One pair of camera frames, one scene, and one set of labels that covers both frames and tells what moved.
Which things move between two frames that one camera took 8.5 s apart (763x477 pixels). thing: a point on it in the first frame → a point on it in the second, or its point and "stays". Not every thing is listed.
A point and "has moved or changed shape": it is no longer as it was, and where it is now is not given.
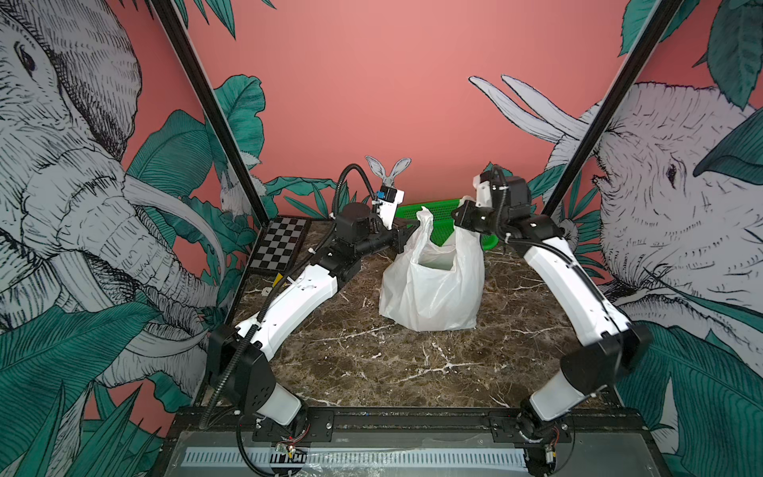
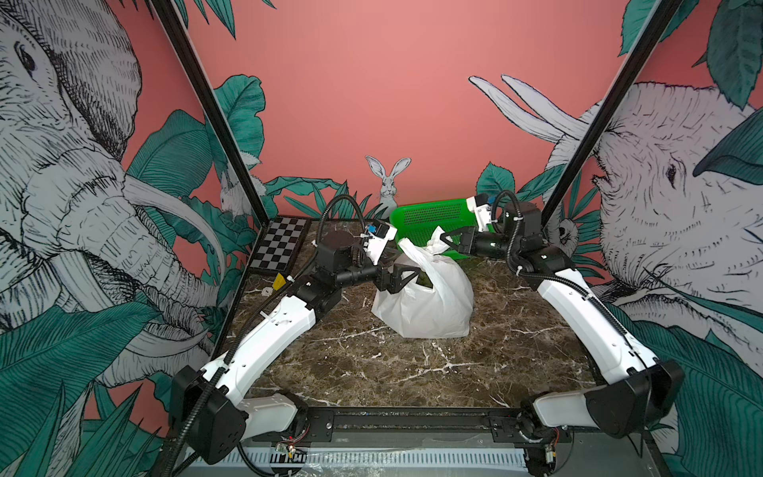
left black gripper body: (378, 239) → (381, 282)
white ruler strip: (478, 459) stays
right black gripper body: (476, 220) → (490, 246)
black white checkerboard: (280, 244) stays
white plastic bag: (431, 286) has moved or changed shape
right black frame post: (642, 56) stays
